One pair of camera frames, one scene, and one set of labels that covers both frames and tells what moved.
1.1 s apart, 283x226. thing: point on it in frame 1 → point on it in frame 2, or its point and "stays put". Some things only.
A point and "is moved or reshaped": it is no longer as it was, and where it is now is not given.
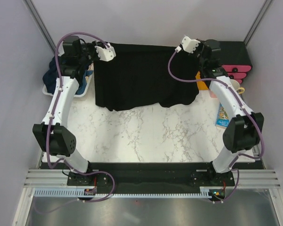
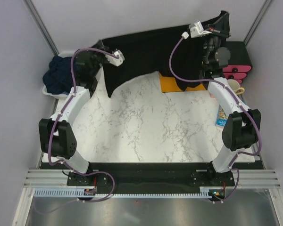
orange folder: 201,85 → 169,84
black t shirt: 138,76 is moved or reshaped
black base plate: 151,177 stays put
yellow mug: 240,90 stays put
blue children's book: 222,119 stays put
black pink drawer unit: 235,60 stays put
